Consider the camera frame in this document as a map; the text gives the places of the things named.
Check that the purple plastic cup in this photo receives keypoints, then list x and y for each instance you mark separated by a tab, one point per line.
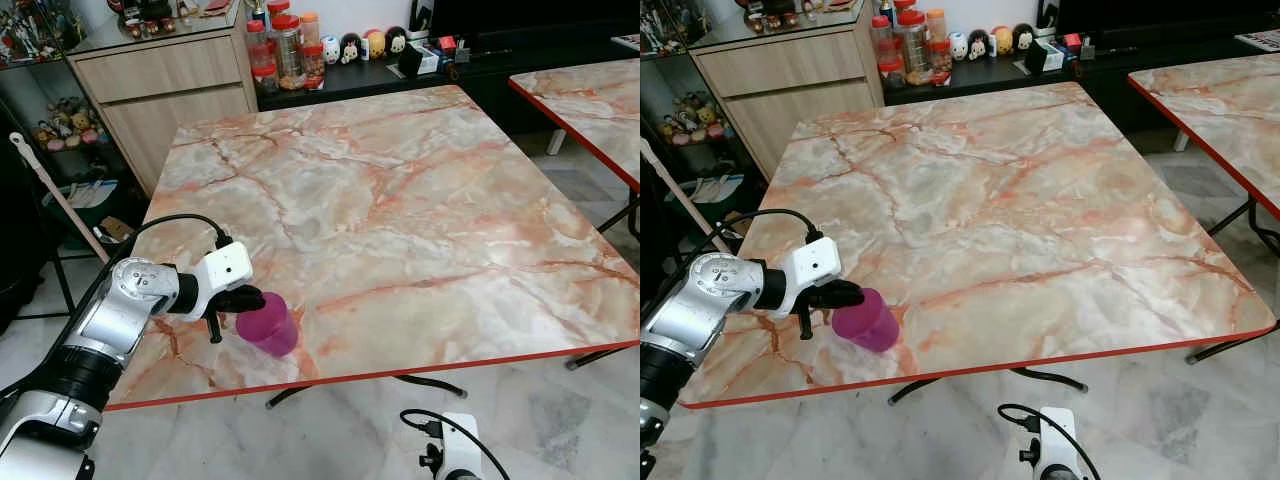
868	322
270	328

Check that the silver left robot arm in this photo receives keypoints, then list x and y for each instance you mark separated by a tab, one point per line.
700	310
120	310

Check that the green storage basket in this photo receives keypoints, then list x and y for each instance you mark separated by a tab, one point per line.
85	215
718	200

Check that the light wooden drawer cabinet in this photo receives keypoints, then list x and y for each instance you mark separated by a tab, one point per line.
165	95
790	90

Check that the small jar red lid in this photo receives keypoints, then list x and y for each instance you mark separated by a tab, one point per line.
315	65
941	58

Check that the glass display shelf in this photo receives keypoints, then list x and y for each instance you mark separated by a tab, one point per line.
50	90
685	85

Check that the large clear jar red lid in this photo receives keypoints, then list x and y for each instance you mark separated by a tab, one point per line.
288	52
913	48

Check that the tall slim jar red lid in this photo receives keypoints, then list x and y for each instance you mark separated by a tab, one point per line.
258	45
882	38

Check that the clear jar orange lid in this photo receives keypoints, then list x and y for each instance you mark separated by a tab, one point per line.
311	30
936	26

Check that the black and white box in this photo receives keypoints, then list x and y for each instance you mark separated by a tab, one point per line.
1045	56
420	60

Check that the black tv console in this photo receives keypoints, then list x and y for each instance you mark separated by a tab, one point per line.
1100	80
470	85

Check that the printed magazine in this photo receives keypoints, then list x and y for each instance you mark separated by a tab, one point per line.
1258	40
626	42

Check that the small red box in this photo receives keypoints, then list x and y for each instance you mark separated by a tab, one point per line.
1072	41
448	44

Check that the black television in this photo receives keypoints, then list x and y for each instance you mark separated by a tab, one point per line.
540	18
1160	15

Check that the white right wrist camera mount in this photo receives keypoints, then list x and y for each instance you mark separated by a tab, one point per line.
1058	440
460	445

